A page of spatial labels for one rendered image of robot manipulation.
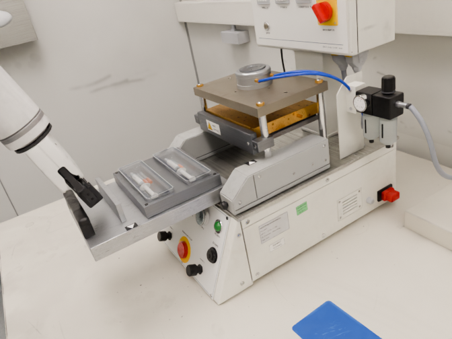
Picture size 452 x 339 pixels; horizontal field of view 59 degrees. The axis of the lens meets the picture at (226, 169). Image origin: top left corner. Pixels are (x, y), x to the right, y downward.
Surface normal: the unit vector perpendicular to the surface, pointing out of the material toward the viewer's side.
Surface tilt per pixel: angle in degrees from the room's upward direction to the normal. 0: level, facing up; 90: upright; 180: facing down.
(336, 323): 0
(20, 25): 90
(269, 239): 90
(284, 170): 90
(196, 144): 90
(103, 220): 0
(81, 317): 0
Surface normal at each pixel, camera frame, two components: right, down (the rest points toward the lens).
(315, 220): 0.51, 0.31
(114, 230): -0.18, -0.87
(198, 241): -0.84, -0.03
